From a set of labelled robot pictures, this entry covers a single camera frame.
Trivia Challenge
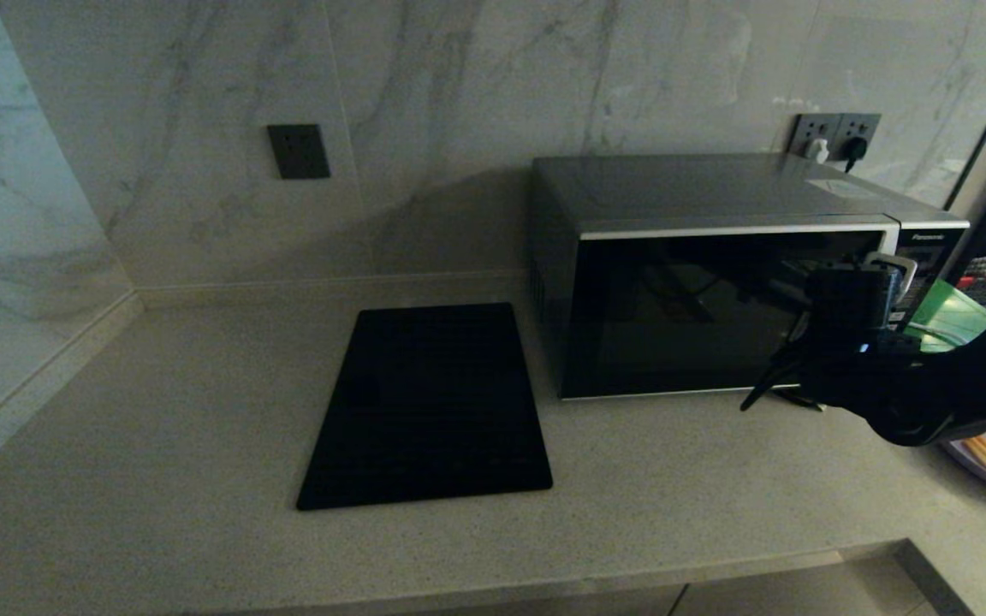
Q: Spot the silver black microwave oven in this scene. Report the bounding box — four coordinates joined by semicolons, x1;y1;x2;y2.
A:
530;154;971;401

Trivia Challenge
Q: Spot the black induction cooktop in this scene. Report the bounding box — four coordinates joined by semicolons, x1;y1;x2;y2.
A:
295;302;554;512

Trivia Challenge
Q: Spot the dark single wall socket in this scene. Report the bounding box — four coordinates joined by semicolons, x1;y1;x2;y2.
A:
267;124;332;181

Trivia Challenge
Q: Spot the green cutting board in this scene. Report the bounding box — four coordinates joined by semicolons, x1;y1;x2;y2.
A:
908;278;986;353

